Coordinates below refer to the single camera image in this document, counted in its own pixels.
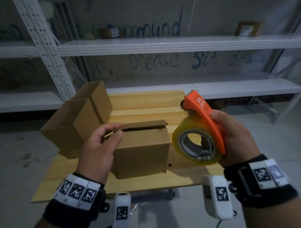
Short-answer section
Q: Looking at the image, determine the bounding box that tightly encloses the person's right hand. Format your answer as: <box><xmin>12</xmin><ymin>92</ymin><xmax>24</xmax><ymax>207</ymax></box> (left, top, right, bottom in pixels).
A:
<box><xmin>201</xmin><ymin>109</ymin><xmax>261</xmax><ymax>168</ymax></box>

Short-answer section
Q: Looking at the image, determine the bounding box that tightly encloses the person's left hand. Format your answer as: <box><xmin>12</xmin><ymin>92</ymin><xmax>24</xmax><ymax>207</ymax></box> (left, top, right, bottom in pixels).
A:
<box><xmin>76</xmin><ymin>123</ymin><xmax>124</xmax><ymax>184</ymax></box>

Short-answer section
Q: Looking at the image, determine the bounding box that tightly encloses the brown cardboard box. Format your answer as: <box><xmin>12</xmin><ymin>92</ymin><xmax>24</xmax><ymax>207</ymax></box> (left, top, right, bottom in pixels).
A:
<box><xmin>71</xmin><ymin>80</ymin><xmax>113</xmax><ymax>124</ymax></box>
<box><xmin>40</xmin><ymin>98</ymin><xmax>102</xmax><ymax>159</ymax></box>
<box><xmin>104</xmin><ymin>120</ymin><xmax>172</xmax><ymax>180</ymax></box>

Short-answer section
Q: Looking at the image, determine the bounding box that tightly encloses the orange tape dispenser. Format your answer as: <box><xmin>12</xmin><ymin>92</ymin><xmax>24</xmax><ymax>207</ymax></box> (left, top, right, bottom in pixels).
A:
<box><xmin>180</xmin><ymin>90</ymin><xmax>226</xmax><ymax>160</ymax></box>

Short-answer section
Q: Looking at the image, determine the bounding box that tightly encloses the yellowish clear tape roll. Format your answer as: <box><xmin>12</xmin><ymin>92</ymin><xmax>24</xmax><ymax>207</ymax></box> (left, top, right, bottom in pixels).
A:
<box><xmin>172</xmin><ymin>115</ymin><xmax>224</xmax><ymax>166</ymax></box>

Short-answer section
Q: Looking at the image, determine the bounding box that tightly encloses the person's left forearm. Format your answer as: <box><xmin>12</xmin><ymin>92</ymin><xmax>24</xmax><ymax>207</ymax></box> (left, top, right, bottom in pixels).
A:
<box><xmin>34</xmin><ymin>218</ymin><xmax>49</xmax><ymax>228</ymax></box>

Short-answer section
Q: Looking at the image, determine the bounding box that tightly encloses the person's right forearm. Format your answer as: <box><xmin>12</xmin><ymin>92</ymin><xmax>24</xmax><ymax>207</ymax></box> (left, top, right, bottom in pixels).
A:
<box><xmin>242</xmin><ymin>197</ymin><xmax>301</xmax><ymax>228</ymax></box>

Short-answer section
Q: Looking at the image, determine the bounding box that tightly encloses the small box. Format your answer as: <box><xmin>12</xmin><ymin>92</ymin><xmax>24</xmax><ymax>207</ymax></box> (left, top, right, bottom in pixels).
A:
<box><xmin>100</xmin><ymin>28</ymin><xmax>123</xmax><ymax>39</ymax></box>

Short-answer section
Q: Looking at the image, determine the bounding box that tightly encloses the black wristband with markers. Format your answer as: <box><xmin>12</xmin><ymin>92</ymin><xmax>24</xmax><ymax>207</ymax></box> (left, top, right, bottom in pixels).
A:
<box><xmin>42</xmin><ymin>172</ymin><xmax>107</xmax><ymax>228</ymax></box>
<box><xmin>223</xmin><ymin>154</ymin><xmax>299</xmax><ymax>208</ymax></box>

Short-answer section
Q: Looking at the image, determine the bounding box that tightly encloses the clear crumpled plastic scrap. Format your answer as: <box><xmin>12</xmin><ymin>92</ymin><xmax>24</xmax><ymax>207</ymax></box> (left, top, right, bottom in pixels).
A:
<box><xmin>130</xmin><ymin>202</ymin><xmax>146</xmax><ymax>211</ymax></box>

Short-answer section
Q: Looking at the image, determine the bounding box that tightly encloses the brown package with white label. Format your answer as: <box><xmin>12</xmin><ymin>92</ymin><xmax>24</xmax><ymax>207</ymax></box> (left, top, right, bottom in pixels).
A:
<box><xmin>235</xmin><ymin>21</ymin><xmax>264</xmax><ymax>37</ymax></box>

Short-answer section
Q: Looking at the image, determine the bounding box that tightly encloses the white metal shelving unit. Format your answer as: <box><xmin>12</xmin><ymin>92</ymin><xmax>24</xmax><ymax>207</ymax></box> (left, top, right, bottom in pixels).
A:
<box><xmin>0</xmin><ymin>0</ymin><xmax>77</xmax><ymax>113</ymax></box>
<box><xmin>14</xmin><ymin>0</ymin><xmax>301</xmax><ymax>125</ymax></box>

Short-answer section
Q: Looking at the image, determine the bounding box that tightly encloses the grey metal table frame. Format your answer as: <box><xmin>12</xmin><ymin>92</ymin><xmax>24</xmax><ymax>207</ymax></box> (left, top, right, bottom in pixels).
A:
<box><xmin>130</xmin><ymin>189</ymin><xmax>176</xmax><ymax>204</ymax></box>

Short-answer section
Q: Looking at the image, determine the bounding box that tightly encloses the black camera cable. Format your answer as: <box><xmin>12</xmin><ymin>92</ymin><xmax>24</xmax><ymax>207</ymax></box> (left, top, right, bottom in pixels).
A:
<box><xmin>216</xmin><ymin>210</ymin><xmax>238</xmax><ymax>228</ymax></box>

